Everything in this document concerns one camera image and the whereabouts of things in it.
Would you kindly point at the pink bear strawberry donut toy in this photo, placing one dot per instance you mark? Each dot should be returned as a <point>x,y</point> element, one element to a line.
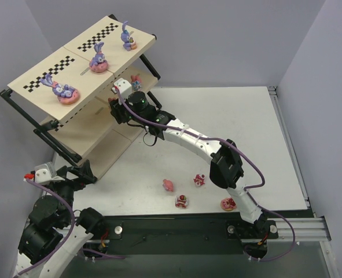
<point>228,204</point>

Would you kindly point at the beige three-tier shelf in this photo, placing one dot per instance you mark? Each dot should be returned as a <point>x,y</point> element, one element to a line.
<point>85,130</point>

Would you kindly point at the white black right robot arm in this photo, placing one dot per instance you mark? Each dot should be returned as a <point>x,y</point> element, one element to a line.
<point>224,159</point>

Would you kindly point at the pink bear red cake toy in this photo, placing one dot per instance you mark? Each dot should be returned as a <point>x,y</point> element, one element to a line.
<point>199,180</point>

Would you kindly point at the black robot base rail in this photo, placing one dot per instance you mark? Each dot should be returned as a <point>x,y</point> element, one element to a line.
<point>177,234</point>

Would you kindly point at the strawberry cake slice toy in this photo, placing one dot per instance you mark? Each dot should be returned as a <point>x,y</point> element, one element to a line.
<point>181,201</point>

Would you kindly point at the pink figure blue sunglasses toy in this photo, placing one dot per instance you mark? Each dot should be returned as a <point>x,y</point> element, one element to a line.
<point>136,82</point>

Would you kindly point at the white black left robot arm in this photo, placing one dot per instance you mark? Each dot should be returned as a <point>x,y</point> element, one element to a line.
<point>54,235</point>

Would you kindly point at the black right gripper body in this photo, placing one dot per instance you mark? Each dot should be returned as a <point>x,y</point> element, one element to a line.
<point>116,109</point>

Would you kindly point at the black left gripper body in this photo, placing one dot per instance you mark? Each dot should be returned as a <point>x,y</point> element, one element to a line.
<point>73,176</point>

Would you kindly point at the purple bunny holding cupcake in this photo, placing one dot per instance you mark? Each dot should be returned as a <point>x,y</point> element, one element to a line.
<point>128,41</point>

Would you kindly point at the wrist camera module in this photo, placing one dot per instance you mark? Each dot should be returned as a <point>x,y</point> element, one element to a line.
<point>122,87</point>
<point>44,174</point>

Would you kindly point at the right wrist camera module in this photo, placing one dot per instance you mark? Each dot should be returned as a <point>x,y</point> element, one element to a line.
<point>122,87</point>

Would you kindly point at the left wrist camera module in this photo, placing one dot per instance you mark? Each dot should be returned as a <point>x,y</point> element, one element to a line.
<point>44,174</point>

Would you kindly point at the aluminium table frame rail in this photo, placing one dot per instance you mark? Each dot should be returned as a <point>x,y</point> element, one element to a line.
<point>306,230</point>

